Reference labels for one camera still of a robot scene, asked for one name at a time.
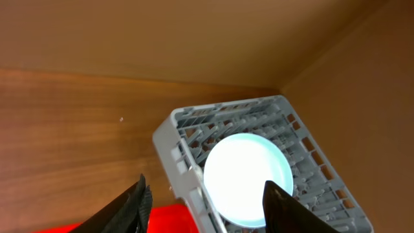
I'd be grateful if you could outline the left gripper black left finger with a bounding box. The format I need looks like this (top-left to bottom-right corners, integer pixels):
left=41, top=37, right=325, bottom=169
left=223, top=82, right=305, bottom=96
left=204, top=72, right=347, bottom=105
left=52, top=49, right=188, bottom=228
left=71, top=175, right=153, bottom=233

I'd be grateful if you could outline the light blue plate with rice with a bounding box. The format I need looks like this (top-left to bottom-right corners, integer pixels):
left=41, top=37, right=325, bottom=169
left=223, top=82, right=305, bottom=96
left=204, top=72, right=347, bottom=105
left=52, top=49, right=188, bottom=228
left=203, top=133, right=294, bottom=228

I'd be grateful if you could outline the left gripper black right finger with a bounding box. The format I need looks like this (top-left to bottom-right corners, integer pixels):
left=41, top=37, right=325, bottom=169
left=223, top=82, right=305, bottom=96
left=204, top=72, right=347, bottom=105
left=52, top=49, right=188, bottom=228
left=263, top=181, right=339, bottom=233

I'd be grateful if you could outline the grey dishwasher rack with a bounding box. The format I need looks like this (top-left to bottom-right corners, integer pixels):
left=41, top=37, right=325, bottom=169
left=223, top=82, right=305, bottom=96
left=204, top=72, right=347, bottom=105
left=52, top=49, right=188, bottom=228
left=153, top=95, right=373, bottom=232

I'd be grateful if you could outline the red plastic tray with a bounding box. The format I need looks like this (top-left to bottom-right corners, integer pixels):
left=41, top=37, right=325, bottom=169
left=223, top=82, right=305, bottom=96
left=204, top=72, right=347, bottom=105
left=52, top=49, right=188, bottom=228
left=36, top=204, right=199, bottom=233

